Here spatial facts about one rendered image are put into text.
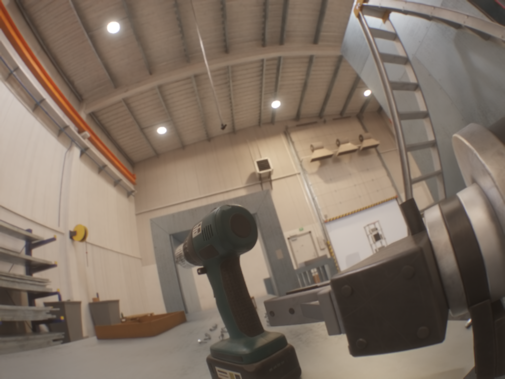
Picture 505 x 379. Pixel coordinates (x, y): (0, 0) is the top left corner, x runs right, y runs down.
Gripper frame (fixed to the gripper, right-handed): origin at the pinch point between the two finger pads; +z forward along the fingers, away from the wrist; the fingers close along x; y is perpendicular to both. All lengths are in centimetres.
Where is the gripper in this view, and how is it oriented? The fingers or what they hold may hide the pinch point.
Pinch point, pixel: (297, 304)
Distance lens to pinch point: 22.8
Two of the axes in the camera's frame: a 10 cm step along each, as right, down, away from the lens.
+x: -7.4, -0.6, -6.7
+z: -6.2, 4.5, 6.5
